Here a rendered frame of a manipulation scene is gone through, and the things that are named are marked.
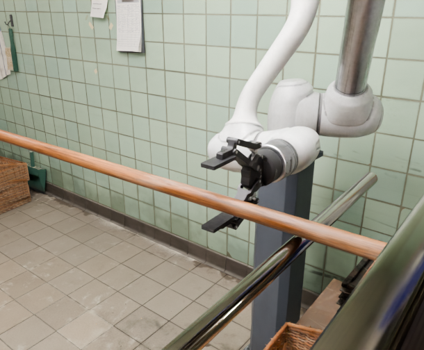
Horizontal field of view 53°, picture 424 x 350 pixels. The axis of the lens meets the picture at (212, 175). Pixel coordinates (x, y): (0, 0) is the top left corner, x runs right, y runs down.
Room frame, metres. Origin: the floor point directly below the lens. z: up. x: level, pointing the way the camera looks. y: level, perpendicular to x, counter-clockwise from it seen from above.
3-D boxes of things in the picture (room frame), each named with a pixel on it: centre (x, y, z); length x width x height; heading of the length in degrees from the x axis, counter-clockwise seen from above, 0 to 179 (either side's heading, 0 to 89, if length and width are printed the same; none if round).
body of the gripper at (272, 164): (0.83, -0.09, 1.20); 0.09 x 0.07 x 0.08; 143
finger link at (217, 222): (0.72, -0.01, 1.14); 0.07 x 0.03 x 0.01; 143
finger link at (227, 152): (0.74, -0.03, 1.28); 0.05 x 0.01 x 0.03; 143
